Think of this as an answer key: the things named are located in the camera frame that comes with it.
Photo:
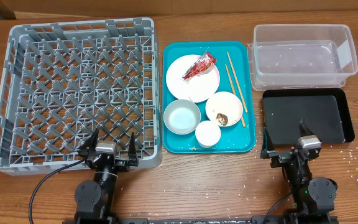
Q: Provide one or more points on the wooden chopstick right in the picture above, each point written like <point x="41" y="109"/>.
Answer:
<point x="237" y="83"/>

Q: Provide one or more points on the large white plate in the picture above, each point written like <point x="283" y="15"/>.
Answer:
<point x="199" y="88"/>

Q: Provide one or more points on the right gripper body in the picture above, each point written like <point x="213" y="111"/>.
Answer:
<point x="279" y="158"/>

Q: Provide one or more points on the clear plastic bin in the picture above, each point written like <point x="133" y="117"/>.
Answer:
<point x="289" y="56"/>

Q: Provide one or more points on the teal plastic tray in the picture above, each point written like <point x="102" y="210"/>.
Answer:
<point x="235" y="138"/>

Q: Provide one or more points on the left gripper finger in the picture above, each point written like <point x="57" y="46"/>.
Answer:
<point x="133" y="160"/>
<point x="89" y="145"/>

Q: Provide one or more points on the wooden chopstick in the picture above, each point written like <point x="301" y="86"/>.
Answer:
<point x="234" y="92"/>
<point x="237" y="83"/>

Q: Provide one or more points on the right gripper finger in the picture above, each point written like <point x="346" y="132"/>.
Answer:
<point x="304" y="130"/>
<point x="267" y="146"/>

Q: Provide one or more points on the grey bowl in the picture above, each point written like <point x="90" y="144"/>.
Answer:
<point x="181" y="117"/>

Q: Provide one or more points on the red snack wrapper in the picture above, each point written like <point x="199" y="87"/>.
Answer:
<point x="202" y="66"/>

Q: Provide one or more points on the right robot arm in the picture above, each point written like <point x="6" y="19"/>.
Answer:
<point x="313" y="196"/>

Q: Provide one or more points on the grey dishwasher rack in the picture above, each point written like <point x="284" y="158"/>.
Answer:
<point x="62" y="81"/>

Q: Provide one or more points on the wooden chopstick left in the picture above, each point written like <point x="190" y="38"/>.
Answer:
<point x="234" y="92"/>

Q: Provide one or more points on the black plastic tray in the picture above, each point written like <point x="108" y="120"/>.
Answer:
<point x="322" y="110"/>

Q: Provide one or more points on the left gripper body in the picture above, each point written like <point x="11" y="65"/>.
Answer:
<point x="109" y="162"/>

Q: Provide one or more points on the brown food scrap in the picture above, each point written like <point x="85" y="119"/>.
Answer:
<point x="222" y="119"/>

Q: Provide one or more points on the white cup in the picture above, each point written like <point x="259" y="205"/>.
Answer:
<point x="207" y="133"/>

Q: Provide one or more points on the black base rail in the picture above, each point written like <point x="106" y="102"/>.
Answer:
<point x="253" y="220"/>

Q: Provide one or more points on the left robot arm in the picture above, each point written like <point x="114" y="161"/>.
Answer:
<point x="94" y="197"/>

